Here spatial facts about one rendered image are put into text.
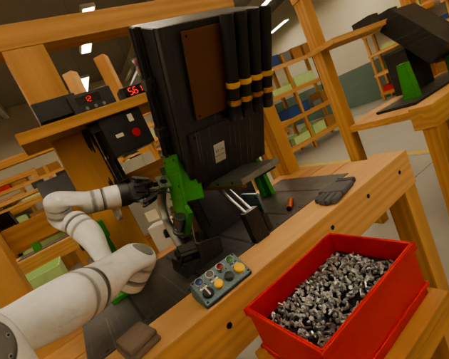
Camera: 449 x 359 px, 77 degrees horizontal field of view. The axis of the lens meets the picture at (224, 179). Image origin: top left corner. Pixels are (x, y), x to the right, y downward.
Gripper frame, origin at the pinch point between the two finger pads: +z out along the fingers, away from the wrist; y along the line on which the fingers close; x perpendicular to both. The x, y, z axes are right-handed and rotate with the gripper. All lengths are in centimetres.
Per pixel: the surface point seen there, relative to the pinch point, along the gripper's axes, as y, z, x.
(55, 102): 40.7, -24.9, -11.4
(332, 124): 289, 564, 228
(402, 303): -67, 21, -25
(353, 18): 577, 857, 59
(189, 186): -7.7, 6.7, -5.3
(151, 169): 30.6, 8.6, 20.4
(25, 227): 22, -44, 29
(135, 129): 28.1, 0.0, -4.8
